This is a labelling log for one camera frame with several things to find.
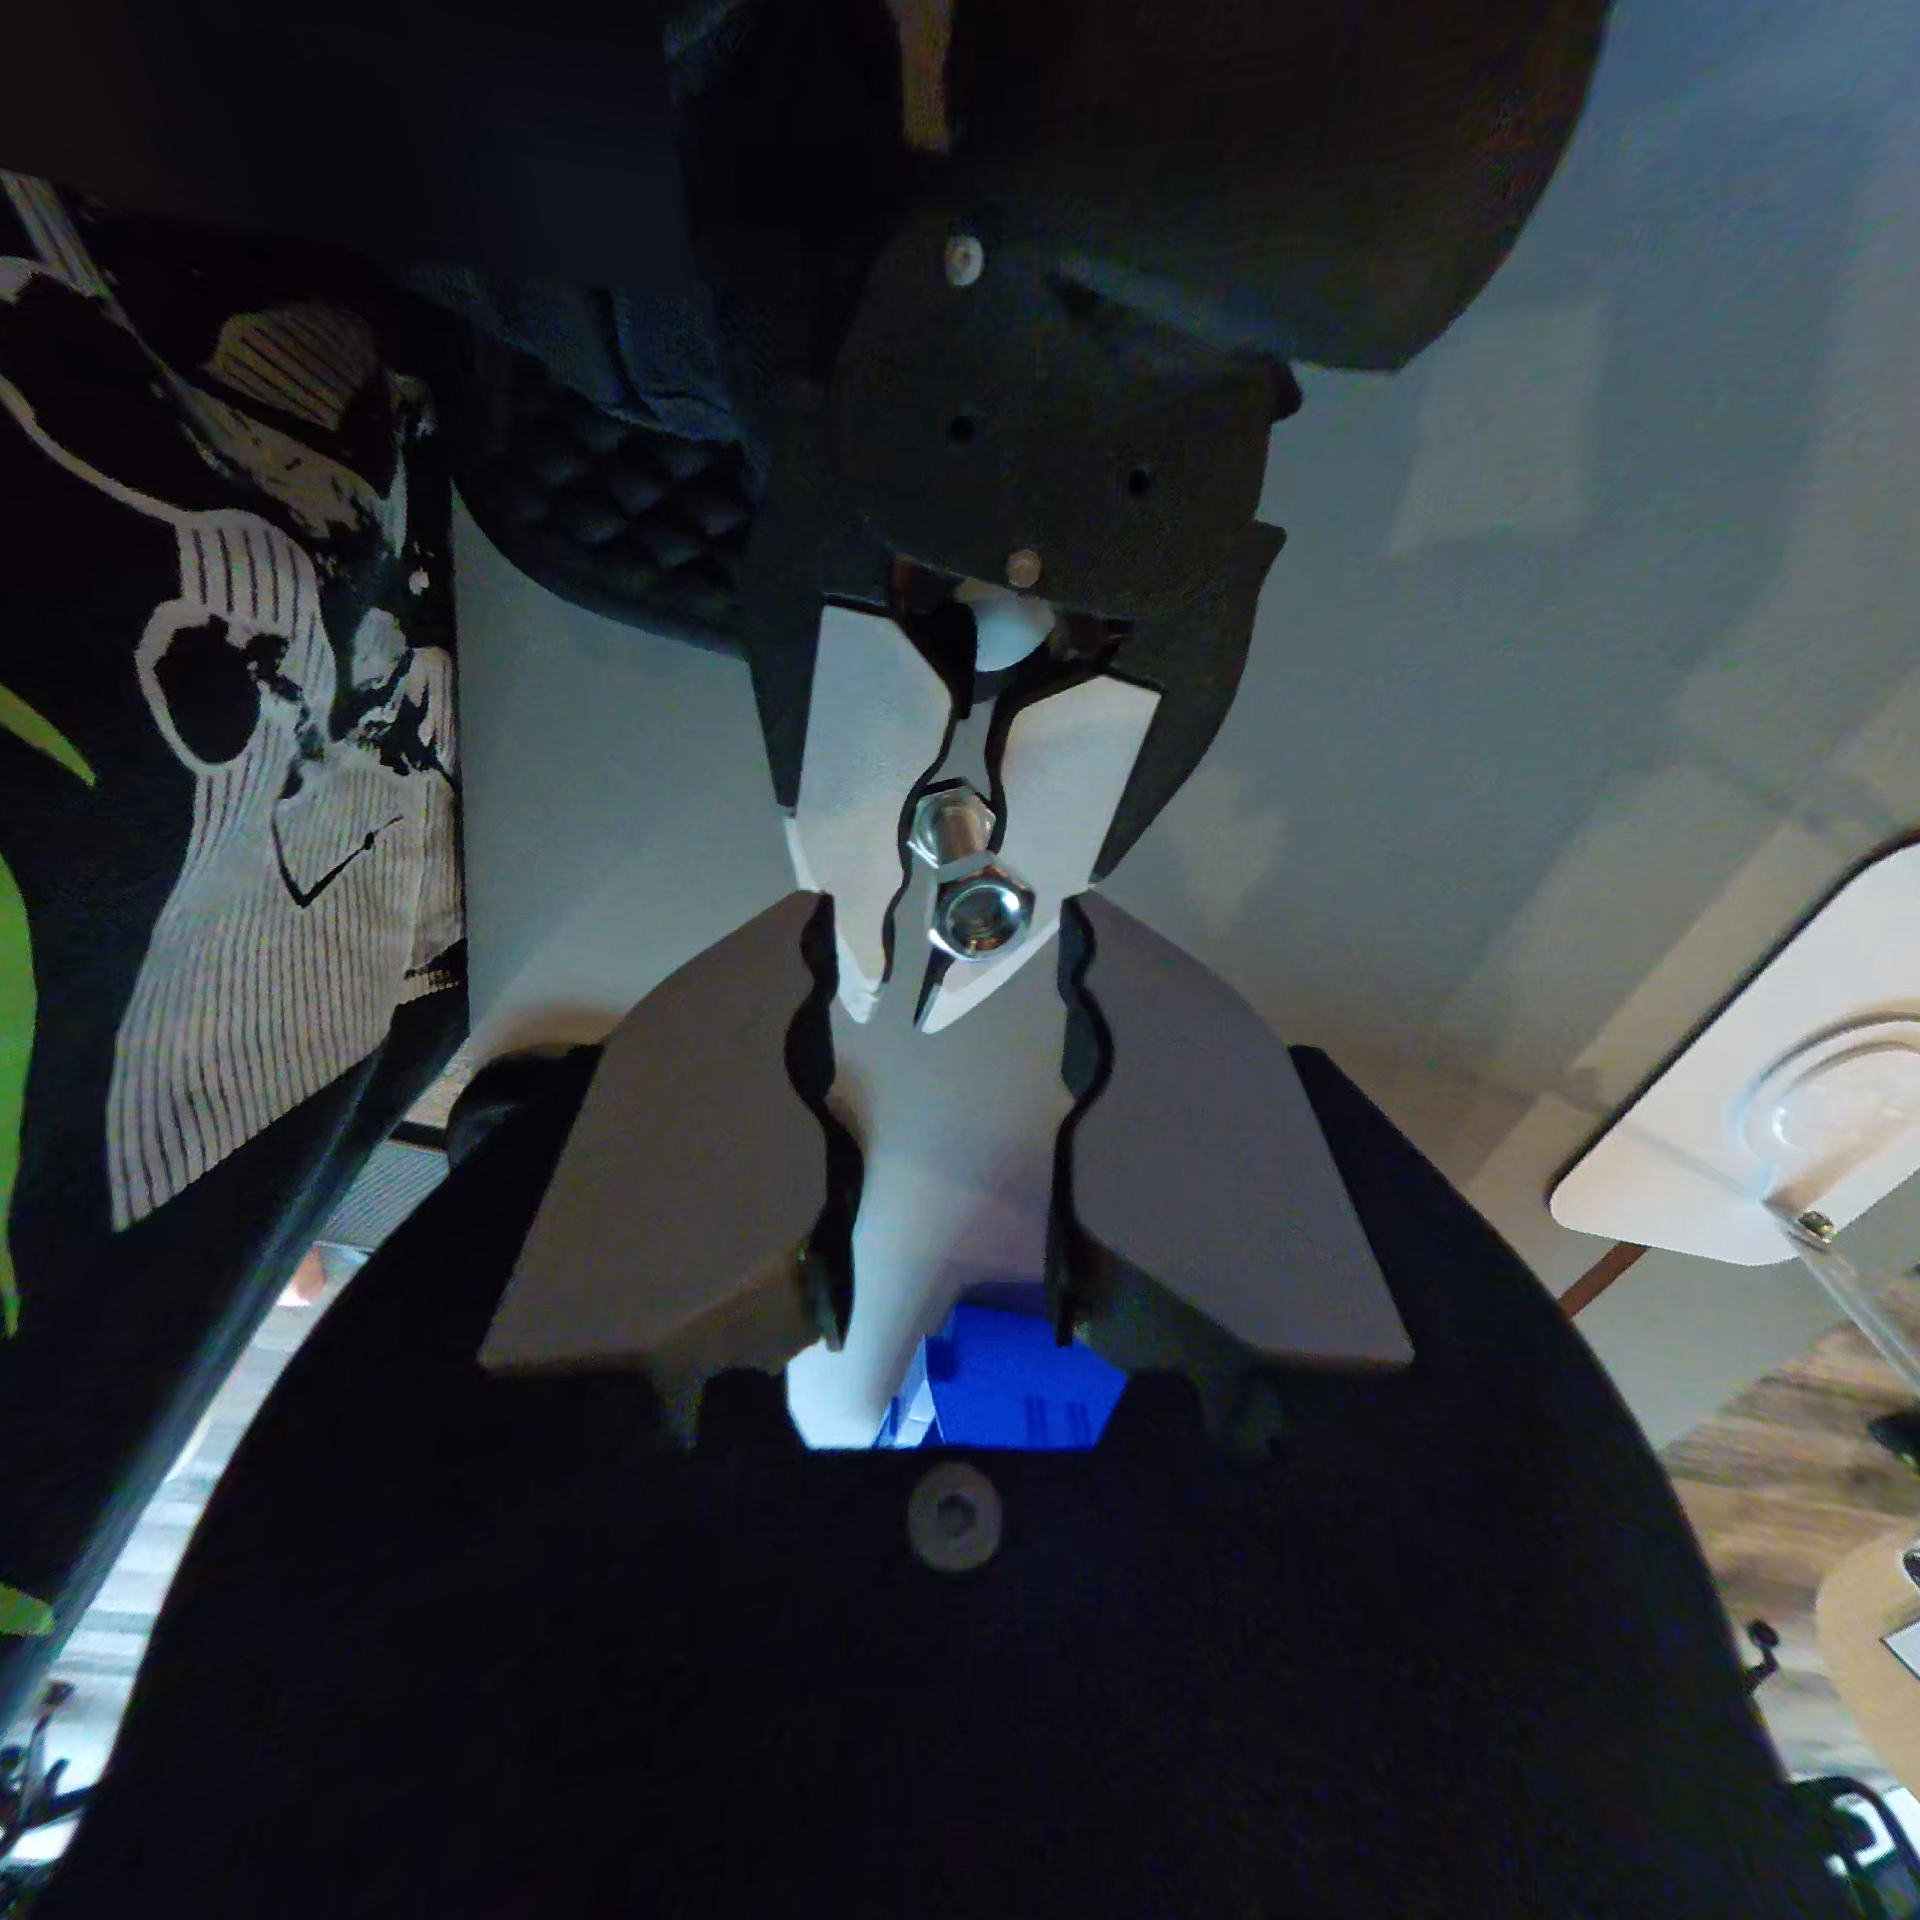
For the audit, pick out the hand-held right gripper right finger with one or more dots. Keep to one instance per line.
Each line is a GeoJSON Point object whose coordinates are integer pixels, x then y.
{"type": "Point", "coordinates": [1230, 1184]}

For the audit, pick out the black printed t-shirt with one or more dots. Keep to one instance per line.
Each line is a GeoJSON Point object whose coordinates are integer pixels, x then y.
{"type": "Point", "coordinates": [225, 840]}

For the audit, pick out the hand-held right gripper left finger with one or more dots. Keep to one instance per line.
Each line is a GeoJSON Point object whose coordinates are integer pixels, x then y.
{"type": "Point", "coordinates": [675, 1171]}

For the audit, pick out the silver hex bolt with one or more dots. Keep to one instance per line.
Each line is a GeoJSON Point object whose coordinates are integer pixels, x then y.
{"type": "Point", "coordinates": [983, 917]}

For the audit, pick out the blue plastic bin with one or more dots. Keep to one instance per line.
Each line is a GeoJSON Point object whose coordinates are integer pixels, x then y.
{"type": "Point", "coordinates": [1004, 1381]}

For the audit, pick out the person's left forearm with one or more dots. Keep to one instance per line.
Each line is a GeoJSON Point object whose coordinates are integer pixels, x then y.
{"type": "Point", "coordinates": [451, 149]}

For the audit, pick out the round wooden table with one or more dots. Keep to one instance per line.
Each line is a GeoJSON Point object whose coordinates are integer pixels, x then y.
{"type": "Point", "coordinates": [1862, 1665]}

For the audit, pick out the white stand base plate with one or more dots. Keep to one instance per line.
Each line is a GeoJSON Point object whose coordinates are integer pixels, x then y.
{"type": "Point", "coordinates": [1664, 1184]}

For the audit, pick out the grey mesh chair seat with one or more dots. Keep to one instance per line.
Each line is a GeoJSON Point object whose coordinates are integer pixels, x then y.
{"type": "Point", "coordinates": [382, 1201]}

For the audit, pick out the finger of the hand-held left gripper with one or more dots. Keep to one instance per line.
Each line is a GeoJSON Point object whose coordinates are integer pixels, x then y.
{"type": "Point", "coordinates": [856, 721]}
{"type": "Point", "coordinates": [1089, 779]}

